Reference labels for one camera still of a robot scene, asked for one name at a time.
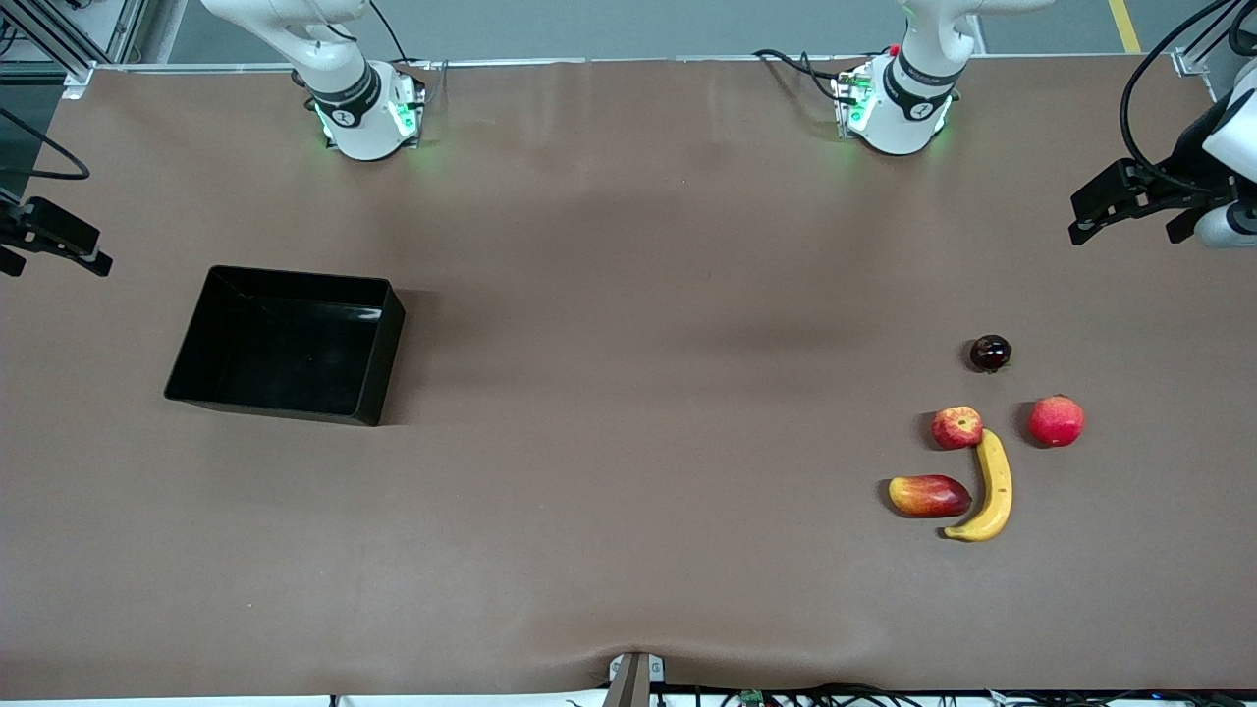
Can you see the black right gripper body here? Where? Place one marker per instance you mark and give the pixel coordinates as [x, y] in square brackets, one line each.
[12, 224]

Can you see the black rectangular plastic box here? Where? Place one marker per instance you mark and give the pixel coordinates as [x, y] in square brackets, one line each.
[285, 344]

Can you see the small red yellow apple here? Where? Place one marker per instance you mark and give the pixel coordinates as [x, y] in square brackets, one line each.
[957, 428]

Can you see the yellow banana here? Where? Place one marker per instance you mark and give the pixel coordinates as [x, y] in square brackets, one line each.
[997, 481]

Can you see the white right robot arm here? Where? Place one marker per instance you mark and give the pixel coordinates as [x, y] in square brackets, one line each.
[363, 128]

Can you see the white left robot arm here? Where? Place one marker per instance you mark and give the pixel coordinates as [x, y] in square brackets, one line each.
[913, 98]

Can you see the red round apple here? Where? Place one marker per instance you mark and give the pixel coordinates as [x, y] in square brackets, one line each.
[1057, 421]

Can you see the dark purple plum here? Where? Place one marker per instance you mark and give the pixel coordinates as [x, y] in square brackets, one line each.
[991, 353]

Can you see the yellow floor marking tape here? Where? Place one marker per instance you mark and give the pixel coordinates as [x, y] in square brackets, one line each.
[1125, 25]

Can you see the red yellow mango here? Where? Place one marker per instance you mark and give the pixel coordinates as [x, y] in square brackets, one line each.
[928, 496]

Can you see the brown table cover mat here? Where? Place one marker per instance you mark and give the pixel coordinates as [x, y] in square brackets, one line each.
[589, 550]

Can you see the small green circuit board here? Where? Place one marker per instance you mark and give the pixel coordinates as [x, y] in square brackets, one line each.
[751, 698]

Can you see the aluminium frame profile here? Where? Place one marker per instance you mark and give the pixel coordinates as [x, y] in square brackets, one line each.
[79, 79]
[1193, 61]

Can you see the grey metal camera bracket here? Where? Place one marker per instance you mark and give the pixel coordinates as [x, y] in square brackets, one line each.
[633, 682]

